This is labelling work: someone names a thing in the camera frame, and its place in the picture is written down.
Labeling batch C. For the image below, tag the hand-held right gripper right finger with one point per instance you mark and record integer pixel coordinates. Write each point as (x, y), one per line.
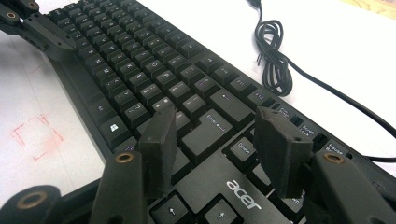
(280, 146)

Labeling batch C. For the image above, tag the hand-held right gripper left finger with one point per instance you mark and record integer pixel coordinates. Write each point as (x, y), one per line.
(157, 155)

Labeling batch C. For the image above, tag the black keyboard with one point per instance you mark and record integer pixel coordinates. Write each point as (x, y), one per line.
(149, 71)

